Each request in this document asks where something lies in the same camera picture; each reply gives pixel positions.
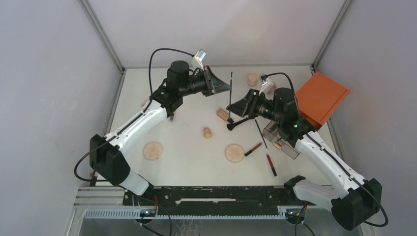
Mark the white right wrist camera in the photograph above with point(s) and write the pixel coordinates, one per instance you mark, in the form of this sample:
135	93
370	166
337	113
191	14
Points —
268	86

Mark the thin black eyeliner pencil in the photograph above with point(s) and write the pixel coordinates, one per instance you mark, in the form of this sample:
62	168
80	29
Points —
261	134

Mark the round beige powder jar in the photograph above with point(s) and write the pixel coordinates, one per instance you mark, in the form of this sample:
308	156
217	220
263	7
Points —
252	79

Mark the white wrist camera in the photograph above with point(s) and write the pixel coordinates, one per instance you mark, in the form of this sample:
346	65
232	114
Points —
197	60
268	86

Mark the black powder brush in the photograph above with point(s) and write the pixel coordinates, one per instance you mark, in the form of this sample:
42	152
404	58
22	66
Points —
231	126

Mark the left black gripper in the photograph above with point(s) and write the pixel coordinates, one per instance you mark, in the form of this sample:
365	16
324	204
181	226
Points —
213	84

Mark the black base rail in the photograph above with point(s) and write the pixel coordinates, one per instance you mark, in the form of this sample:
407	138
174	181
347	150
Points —
214	200

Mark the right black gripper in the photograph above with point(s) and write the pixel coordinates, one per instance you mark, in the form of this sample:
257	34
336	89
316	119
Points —
251	99

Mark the beige makeup sponge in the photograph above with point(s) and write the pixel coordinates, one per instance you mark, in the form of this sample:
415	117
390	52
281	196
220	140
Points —
207	133

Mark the round powder puff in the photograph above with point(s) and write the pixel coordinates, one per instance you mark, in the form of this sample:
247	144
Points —
234	153
153	151

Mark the beige foundation tube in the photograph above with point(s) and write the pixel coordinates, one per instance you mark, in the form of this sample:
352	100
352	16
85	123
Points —
224	115

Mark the orange clear drawer organizer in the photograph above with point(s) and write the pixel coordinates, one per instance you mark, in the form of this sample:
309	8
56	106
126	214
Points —
318	99

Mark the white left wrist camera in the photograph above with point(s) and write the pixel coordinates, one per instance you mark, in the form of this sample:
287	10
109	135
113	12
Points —
197	60

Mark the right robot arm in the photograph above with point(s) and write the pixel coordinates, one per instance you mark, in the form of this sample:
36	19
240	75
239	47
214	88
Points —
351	198

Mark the red lipstick pencil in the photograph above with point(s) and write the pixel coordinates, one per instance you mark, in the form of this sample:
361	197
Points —
271	165

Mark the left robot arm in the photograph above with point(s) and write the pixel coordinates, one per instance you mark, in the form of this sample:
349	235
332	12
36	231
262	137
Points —
107	153

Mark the red lip gloss tube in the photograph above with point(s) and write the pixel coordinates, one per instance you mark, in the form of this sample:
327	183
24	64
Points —
252	149

